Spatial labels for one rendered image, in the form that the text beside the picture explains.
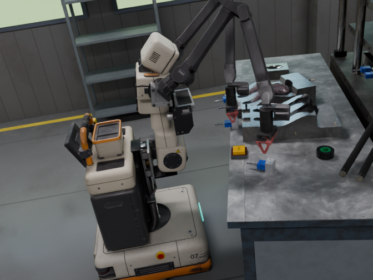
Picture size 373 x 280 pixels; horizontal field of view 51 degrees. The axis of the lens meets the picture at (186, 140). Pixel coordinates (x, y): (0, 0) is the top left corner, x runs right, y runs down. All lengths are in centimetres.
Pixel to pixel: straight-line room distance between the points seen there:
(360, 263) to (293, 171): 46
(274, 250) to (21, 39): 391
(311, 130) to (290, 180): 40
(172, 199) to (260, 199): 103
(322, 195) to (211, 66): 343
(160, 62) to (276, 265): 107
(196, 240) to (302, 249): 76
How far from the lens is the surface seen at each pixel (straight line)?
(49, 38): 486
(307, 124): 209
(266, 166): 183
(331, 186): 178
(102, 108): 459
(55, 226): 317
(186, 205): 254
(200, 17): 221
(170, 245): 230
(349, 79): 292
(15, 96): 518
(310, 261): 180
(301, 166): 190
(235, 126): 223
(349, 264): 183
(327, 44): 508
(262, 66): 173
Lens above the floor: 185
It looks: 29 degrees down
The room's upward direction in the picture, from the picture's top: 9 degrees counter-clockwise
